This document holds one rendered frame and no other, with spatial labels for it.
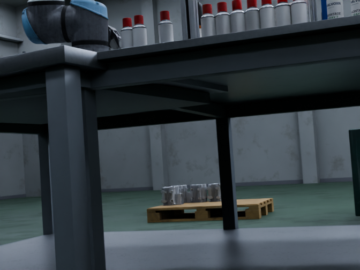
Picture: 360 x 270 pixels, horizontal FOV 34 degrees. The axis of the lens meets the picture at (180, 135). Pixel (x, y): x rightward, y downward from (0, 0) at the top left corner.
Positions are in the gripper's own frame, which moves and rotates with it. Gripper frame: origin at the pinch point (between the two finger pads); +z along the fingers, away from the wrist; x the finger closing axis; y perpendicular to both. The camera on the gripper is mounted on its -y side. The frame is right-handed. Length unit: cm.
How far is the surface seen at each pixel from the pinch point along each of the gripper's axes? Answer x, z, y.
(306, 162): 93, 5, 1021
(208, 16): -36.3, 8.9, -1.9
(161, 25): -20.8, 1.0, -2.2
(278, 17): -55, 24, -1
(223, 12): -41.1, 10.7, -0.8
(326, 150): 47, 6, 1033
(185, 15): -32.1, 9.0, -16.2
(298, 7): -62, 25, -2
